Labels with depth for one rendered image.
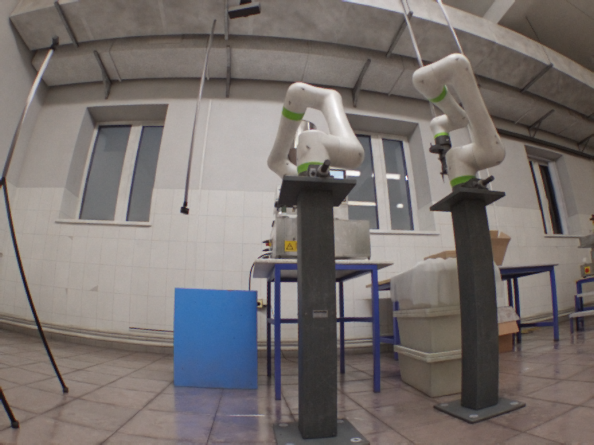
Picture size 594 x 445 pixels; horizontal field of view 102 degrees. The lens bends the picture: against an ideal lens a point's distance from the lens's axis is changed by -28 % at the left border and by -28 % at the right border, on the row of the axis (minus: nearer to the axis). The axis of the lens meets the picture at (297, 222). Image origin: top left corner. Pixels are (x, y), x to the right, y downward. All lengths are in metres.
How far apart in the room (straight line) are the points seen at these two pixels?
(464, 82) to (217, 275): 2.93
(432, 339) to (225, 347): 1.15
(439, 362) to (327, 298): 0.79
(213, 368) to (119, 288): 2.02
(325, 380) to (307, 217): 0.57
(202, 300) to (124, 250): 1.96
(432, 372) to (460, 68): 1.39
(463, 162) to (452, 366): 0.98
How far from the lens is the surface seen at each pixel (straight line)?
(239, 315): 2.00
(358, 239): 2.04
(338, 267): 1.82
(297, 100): 1.63
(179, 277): 3.61
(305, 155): 1.27
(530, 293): 5.29
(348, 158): 1.35
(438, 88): 1.60
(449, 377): 1.77
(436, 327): 1.70
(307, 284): 1.13
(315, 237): 1.16
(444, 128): 1.92
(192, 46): 4.21
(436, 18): 4.25
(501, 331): 3.02
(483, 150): 1.53
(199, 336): 2.02
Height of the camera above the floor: 0.46
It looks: 16 degrees up
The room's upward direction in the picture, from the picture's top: straight up
